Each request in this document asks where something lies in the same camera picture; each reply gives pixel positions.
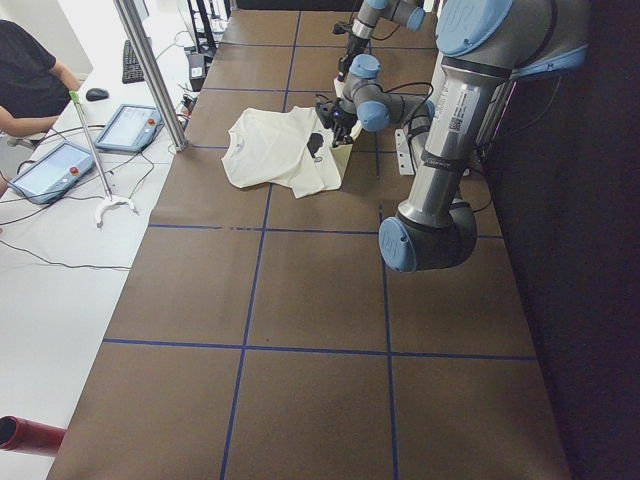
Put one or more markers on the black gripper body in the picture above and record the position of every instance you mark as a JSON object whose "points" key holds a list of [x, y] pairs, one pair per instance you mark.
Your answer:
{"points": [[336, 118], [344, 64]]}

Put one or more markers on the cream long-sleeve printed shirt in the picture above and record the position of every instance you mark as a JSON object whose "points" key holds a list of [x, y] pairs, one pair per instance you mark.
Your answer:
{"points": [[290, 149]]}

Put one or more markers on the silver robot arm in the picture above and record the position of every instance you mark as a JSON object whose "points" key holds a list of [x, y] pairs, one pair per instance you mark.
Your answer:
{"points": [[361, 29], [482, 45]]}

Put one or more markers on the far blue teach pendant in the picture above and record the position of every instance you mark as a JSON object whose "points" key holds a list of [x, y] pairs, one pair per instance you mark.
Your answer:
{"points": [[131, 129]]}

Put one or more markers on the blue teach pendant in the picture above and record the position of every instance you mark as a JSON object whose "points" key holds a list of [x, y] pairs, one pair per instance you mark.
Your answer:
{"points": [[131, 129], [54, 174]]}

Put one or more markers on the black keyboard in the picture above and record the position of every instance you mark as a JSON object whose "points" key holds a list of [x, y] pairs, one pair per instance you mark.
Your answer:
{"points": [[131, 68]]}

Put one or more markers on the white reacher grabber tool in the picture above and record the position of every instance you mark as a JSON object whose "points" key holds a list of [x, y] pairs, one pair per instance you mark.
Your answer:
{"points": [[109, 200]]}

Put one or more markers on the black computer mouse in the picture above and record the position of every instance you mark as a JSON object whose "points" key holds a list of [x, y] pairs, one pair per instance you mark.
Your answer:
{"points": [[96, 94]]}

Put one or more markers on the near blue teach pendant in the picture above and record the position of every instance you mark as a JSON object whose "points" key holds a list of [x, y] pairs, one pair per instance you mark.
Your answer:
{"points": [[54, 174]]}

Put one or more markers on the seated person black shirt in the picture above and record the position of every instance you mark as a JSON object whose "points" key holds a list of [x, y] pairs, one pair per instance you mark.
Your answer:
{"points": [[35, 86]]}

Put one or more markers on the red cylinder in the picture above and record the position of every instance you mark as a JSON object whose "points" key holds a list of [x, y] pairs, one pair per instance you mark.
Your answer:
{"points": [[25, 436]]}

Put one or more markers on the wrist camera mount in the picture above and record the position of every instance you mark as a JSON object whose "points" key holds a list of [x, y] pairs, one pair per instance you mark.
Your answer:
{"points": [[323, 109], [341, 28]]}

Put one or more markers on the white camera mast pedestal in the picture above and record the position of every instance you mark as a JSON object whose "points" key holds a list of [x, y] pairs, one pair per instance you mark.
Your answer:
{"points": [[407, 155]]}

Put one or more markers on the aluminium frame post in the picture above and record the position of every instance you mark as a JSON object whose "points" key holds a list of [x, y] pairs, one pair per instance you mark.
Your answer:
{"points": [[135, 32]]}

